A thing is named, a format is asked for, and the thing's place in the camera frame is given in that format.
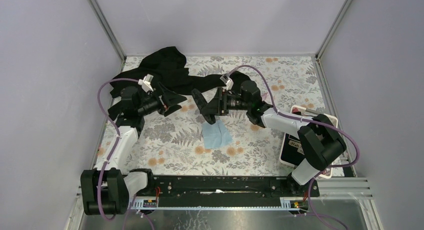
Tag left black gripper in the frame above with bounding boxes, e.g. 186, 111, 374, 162
137, 82, 188, 117

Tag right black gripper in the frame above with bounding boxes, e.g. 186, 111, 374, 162
200, 87, 251, 116

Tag light blue cleaning cloth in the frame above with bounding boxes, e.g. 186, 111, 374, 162
202, 120, 233, 149

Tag pink transparent sunglasses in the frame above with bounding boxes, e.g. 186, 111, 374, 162
261, 93, 269, 102

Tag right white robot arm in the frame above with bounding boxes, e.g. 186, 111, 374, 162
191, 80, 347, 196

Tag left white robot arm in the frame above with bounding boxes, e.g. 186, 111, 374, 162
80, 80, 186, 220

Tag black cloth garment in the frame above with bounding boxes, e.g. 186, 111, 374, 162
110, 46, 262, 103

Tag floral patterned table mat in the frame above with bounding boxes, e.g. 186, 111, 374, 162
92, 55, 345, 177

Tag white plastic basket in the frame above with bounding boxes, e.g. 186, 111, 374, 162
279, 105, 344, 179

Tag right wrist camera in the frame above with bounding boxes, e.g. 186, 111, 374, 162
220, 74, 234, 90

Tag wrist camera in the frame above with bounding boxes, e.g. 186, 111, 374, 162
137, 74, 154, 93
220, 74, 234, 90

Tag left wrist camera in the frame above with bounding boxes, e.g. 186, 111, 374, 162
137, 74, 154, 93

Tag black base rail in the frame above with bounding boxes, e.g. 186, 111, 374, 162
136, 175, 320, 202

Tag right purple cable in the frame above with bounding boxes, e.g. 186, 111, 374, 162
228, 64, 361, 170

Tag grey slotted cable duct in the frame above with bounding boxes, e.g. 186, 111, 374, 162
131, 198, 309, 211

